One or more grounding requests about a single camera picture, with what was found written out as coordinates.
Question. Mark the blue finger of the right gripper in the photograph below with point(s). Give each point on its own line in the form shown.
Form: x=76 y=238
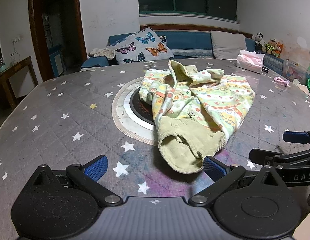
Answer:
x=263 y=157
x=297 y=137

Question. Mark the dark wooden door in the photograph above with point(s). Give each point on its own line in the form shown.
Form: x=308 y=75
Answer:
x=57 y=36

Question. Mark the pink tissue pack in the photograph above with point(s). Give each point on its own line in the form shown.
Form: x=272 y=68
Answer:
x=251 y=61

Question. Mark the yellow plush toy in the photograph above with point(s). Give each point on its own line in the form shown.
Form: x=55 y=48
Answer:
x=270 y=47

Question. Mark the cream cloth on sofa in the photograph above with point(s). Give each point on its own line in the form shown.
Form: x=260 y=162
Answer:
x=105 y=52

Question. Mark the panda plush toy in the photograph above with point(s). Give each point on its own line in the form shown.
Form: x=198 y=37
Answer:
x=260 y=44

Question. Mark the pink fabric hair band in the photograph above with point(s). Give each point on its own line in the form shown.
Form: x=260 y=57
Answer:
x=280 y=81

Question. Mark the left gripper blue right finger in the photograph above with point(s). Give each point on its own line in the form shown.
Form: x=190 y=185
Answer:
x=225 y=178

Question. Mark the colourful patterned children's jacket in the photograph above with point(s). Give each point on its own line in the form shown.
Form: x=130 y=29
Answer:
x=194 y=112

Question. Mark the clear plastic toy box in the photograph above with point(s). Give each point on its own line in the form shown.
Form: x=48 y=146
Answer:
x=293 y=71

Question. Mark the grey plain pillow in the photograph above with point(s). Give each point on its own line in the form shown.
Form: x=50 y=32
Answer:
x=227 y=45

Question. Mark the black small device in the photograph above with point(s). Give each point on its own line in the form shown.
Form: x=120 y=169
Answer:
x=265 y=69

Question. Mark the orange fox plush toy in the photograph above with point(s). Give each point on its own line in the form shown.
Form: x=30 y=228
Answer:
x=278 y=49

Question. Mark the blue sofa bench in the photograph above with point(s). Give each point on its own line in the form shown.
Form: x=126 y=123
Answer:
x=185 y=44

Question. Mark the butterfly print pillow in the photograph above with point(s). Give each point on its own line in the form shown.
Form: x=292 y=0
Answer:
x=145 y=45

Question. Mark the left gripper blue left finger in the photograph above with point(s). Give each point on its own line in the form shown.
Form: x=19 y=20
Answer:
x=85 y=177

